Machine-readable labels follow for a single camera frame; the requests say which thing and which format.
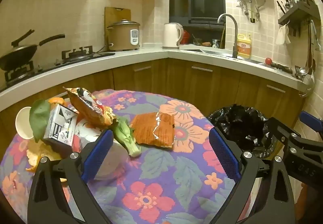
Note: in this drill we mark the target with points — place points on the black gas stove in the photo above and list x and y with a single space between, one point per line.
75 55

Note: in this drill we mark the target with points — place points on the dark chopsticks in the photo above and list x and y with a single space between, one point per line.
281 7

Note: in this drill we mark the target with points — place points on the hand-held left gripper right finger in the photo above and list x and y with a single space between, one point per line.
224 156

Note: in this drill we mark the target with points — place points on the hanging steel ladles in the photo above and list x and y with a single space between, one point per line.
309 72

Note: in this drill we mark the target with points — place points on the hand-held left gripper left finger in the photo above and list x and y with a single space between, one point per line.
98 153

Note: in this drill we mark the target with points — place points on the white electric kettle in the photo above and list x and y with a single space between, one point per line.
170 36

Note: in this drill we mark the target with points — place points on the steel sink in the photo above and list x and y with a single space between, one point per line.
214 53

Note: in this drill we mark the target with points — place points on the blue and white drink carton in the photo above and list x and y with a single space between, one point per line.
59 128

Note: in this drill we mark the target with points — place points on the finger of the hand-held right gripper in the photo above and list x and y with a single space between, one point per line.
311 120
280 129

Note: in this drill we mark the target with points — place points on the green bok choy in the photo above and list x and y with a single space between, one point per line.
125 138

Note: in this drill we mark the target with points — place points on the yellow detergent bottle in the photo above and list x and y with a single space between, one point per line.
244 48

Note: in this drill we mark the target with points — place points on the wooden cutting board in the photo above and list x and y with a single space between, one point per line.
117 14

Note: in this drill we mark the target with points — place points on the orange snack packet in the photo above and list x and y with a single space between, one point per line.
151 130

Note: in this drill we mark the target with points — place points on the orange peel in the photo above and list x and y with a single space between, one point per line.
37 154
58 101

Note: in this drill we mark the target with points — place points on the dark cucumber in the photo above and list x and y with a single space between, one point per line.
281 67

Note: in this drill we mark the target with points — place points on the red tomato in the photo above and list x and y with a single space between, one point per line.
268 61

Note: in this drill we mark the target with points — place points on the trash bin with black bag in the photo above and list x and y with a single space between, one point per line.
242 125

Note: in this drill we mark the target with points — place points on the orange snack bag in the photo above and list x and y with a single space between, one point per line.
88 108

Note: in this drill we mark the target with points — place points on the steel kitchen faucet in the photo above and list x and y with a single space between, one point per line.
235 37

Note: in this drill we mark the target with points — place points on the large green leaf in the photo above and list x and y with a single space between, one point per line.
39 118

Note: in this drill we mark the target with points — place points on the wooden base cabinets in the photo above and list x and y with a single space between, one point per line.
176 80

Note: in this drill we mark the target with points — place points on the floral purple tablecloth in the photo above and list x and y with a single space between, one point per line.
161 183

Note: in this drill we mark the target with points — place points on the hanging white cloth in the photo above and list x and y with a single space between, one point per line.
282 34

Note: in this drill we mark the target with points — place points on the black wok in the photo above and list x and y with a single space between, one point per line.
17 56

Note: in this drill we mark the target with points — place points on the red container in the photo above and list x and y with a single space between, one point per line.
186 37

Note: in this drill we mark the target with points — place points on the white paper cup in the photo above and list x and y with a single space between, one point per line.
22 123

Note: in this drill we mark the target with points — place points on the brown rice cooker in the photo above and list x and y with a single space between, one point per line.
121 37

